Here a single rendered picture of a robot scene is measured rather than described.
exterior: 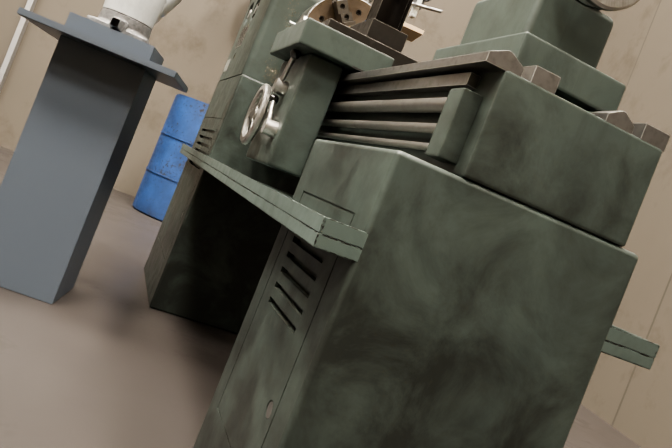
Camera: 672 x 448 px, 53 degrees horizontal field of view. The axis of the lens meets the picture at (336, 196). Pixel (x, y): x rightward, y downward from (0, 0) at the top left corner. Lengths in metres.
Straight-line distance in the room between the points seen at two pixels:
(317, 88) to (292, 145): 0.14
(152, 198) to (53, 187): 2.64
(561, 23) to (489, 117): 0.25
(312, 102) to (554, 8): 0.59
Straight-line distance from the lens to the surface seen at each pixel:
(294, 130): 1.47
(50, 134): 2.07
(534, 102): 0.98
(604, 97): 1.12
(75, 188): 2.05
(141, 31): 2.12
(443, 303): 0.95
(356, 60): 1.49
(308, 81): 1.48
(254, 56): 2.37
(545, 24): 1.12
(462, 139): 0.96
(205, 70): 5.51
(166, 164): 4.65
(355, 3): 2.32
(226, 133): 2.34
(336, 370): 0.92
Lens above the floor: 0.59
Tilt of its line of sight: level
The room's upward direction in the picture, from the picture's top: 22 degrees clockwise
